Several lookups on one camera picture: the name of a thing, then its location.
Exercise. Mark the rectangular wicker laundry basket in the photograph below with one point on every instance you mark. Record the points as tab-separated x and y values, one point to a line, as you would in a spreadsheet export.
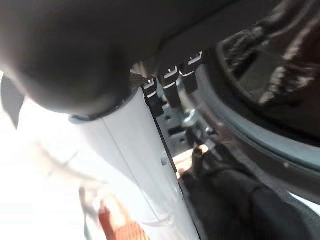
120	225

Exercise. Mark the black garment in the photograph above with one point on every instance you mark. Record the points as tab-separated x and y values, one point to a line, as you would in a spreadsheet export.
237	200

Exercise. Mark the dark grey washing machine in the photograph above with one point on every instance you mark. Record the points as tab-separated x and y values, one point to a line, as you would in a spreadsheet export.
275	140

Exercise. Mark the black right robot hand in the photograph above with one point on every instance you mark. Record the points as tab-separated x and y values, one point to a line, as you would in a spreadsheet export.
75	50

